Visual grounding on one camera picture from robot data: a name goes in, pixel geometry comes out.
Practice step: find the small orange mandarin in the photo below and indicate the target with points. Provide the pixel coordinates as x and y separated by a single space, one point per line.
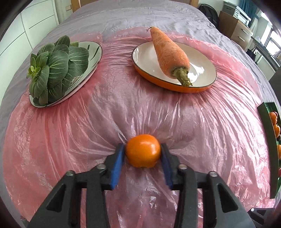
276 128

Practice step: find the green rectangular tray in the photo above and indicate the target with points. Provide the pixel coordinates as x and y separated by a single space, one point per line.
274 163

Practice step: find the green leafy vegetable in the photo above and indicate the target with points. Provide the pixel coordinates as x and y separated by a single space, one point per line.
53 69

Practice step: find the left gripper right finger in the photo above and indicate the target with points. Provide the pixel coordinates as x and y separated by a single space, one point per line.
221 208

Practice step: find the dark blue bag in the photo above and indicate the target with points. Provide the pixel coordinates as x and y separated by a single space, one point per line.
251 53

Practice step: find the grey bed sheet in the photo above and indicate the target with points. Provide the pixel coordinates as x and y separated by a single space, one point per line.
131 15

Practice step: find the wooden drawer cabinet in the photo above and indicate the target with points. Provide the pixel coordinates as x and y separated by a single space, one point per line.
234 29

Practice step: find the wooden headboard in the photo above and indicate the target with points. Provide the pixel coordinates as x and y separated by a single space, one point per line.
107 5

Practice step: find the orange rimmed white plate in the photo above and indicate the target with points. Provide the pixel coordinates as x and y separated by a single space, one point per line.
202 72

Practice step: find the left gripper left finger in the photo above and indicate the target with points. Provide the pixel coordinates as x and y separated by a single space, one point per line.
61 208

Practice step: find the black backpack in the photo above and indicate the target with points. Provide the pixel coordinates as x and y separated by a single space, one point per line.
210 13

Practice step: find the orange mandarin far tray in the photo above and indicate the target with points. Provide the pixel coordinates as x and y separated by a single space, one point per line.
273 117

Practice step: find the silver printer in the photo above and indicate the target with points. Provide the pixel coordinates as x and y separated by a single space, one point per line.
236 12

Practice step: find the patterned white plate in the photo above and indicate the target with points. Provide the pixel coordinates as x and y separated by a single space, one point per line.
95 55

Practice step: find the orange mandarin tray middle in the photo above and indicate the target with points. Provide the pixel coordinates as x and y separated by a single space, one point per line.
279 151

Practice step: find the glass desk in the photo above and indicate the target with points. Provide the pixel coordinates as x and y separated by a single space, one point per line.
271 59

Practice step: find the orange mandarin tray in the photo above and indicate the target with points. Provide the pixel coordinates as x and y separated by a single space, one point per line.
279 151
273 117

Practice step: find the orange persimmon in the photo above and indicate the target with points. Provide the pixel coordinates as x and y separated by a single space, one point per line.
143 151

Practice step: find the white wardrobe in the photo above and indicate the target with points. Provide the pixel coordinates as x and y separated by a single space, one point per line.
26 31

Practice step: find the orange carrot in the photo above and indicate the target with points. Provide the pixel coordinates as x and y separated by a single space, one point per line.
172 60

